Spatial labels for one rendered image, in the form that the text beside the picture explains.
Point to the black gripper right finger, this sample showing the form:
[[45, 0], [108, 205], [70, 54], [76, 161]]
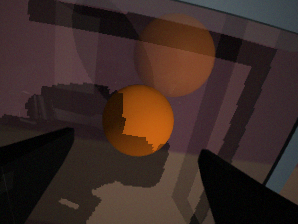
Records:
[[235, 198]]

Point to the grey l-shaped low wall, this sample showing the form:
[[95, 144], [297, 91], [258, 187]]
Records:
[[280, 14]]

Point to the clear low corner wall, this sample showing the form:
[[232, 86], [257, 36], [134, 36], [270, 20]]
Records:
[[274, 110]]

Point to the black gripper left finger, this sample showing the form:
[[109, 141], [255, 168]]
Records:
[[26, 169]]

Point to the dark orange ball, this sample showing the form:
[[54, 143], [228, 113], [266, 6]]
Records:
[[137, 121]]

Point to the translucent orange ball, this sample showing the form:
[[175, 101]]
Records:
[[174, 55]]

